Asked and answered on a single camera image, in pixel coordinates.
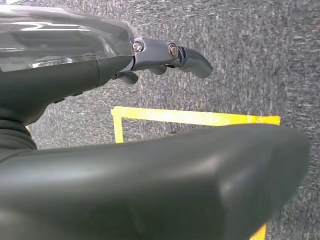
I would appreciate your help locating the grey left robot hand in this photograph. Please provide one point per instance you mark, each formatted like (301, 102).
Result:
(62, 66)

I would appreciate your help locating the yellow floor tape square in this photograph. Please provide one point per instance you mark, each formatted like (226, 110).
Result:
(175, 116)

